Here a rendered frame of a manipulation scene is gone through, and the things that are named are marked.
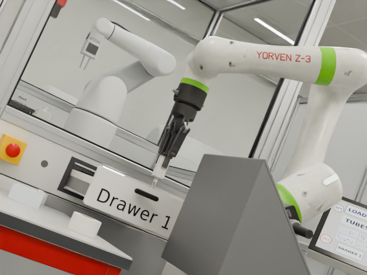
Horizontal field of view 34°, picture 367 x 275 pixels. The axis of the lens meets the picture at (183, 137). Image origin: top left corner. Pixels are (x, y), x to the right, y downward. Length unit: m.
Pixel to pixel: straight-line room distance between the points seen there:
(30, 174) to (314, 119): 0.89
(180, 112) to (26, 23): 0.53
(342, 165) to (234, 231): 2.42
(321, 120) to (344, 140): 1.96
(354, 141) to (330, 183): 2.15
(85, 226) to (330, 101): 0.91
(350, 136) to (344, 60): 2.05
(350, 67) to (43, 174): 0.97
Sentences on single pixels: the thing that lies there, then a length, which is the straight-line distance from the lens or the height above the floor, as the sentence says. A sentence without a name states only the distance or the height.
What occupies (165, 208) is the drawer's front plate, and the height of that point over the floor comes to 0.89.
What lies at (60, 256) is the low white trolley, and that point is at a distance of 1.28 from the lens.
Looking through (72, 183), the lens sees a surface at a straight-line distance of 1.81.
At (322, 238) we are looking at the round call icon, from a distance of 2.15.
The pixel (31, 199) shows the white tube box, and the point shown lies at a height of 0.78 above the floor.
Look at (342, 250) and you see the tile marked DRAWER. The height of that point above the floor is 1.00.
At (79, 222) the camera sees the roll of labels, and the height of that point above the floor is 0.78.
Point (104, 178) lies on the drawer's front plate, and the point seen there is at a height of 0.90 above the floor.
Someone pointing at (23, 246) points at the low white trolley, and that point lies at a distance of 1.26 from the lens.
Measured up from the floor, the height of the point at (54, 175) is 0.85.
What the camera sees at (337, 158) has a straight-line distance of 3.81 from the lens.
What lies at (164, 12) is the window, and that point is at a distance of 2.01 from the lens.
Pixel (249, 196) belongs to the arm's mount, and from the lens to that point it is 1.38.
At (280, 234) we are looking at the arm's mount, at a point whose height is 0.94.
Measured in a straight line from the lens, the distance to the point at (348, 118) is 3.91.
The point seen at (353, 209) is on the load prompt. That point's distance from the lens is 2.29.
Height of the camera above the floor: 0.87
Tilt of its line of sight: 8 degrees up
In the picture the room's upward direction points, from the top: 23 degrees clockwise
